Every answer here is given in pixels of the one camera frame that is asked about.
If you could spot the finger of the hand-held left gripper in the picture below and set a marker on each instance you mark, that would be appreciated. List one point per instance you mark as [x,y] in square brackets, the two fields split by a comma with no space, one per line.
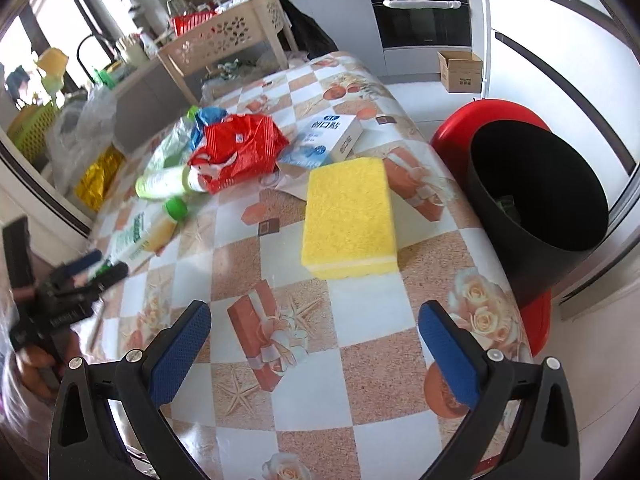
[85,262]
[107,277]

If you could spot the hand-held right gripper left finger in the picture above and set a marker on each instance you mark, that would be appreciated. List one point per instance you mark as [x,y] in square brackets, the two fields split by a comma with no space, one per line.
[180,355]

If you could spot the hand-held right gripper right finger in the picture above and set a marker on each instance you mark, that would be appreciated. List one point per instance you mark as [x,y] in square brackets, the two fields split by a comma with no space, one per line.
[450,360]

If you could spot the green-capped juice bottle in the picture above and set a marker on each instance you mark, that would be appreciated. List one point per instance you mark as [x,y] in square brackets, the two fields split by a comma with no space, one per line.
[145,232]

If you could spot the green plastic milk bottle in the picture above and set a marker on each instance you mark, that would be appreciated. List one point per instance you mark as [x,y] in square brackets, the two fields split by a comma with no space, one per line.
[160,183]

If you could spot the black trash bin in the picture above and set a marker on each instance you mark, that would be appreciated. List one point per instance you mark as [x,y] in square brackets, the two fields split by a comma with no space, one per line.
[500,245]

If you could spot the pale green plastic bag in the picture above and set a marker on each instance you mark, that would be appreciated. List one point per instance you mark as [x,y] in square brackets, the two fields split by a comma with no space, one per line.
[172,147]

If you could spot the yellow sponge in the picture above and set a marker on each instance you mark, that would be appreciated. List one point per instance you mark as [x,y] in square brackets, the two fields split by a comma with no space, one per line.
[350,215]

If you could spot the red snack bag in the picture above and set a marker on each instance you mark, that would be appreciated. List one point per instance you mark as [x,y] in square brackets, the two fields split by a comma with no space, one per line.
[240,150]

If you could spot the blue plastic bag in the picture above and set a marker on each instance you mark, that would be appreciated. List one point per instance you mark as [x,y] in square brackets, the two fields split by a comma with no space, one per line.
[207,116]

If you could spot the white and blue carton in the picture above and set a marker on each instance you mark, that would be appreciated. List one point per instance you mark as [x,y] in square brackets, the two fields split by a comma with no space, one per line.
[320,140]

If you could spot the person's left hand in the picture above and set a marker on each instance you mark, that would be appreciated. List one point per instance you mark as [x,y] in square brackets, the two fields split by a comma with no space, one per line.
[37,372]

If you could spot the gold foil bag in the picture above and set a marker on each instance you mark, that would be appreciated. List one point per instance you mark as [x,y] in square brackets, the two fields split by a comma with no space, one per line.
[100,180]

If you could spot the translucent plastic bag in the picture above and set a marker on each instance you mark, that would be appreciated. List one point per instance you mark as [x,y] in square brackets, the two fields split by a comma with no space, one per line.
[80,140]

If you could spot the yellow-green plastic basket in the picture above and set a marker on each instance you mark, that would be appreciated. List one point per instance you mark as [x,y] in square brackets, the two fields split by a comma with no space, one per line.
[32,132]

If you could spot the small green sink brush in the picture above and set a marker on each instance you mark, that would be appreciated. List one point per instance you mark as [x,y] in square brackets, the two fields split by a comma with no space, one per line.
[107,76]

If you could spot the black arched faucet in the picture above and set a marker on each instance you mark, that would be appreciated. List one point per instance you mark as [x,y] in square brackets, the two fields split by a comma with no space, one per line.
[82,45]

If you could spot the red plastic stool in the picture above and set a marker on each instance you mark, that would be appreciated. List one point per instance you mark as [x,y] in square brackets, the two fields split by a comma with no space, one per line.
[460,125]

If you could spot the plastic bag of vegetables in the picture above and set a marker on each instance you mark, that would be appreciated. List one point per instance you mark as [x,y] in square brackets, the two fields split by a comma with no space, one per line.
[235,77]

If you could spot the red plastic basket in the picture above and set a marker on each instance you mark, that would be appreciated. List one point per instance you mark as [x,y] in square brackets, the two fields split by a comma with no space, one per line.
[190,22]

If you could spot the beige perforated plastic shelf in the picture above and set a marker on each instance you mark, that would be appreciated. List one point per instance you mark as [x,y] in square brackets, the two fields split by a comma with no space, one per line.
[225,30]

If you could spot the small cardboard box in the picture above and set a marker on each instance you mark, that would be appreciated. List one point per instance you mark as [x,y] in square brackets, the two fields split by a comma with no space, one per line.
[460,72]

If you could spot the dark clothing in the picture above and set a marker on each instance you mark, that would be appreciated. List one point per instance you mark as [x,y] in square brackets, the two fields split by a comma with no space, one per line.
[310,30]

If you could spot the black built-in oven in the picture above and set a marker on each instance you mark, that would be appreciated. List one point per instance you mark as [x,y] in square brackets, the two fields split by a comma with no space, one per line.
[425,27]

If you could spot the white refrigerator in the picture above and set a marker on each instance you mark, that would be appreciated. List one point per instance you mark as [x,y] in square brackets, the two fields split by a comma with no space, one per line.
[550,35]

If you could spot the white towel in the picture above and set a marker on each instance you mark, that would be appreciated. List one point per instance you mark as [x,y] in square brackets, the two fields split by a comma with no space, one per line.
[422,4]

